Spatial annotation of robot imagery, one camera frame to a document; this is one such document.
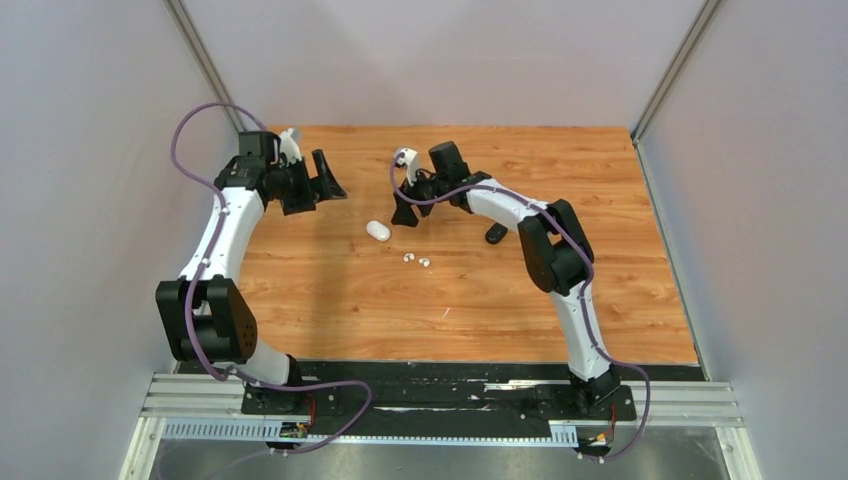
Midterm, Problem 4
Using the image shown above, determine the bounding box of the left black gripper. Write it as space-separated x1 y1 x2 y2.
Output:
267 150 346 216

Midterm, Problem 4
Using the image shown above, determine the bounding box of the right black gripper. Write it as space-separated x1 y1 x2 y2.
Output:
394 164 450 227

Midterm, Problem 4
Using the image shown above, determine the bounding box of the white charging case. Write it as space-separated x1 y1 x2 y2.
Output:
365 220 391 242

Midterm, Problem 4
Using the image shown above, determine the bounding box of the black charging case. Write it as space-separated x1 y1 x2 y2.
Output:
484 223 509 245

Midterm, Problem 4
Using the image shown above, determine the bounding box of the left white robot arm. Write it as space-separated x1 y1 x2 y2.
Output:
155 128 347 413

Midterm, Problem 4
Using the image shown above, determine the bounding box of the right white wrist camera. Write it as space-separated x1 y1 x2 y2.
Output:
393 147 420 186

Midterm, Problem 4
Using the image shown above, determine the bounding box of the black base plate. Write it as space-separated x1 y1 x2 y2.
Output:
241 360 637 439

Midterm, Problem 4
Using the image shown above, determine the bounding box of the slotted cable duct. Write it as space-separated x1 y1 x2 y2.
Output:
161 419 579 448

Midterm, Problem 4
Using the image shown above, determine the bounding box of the aluminium frame rail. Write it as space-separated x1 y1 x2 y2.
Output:
120 374 760 479

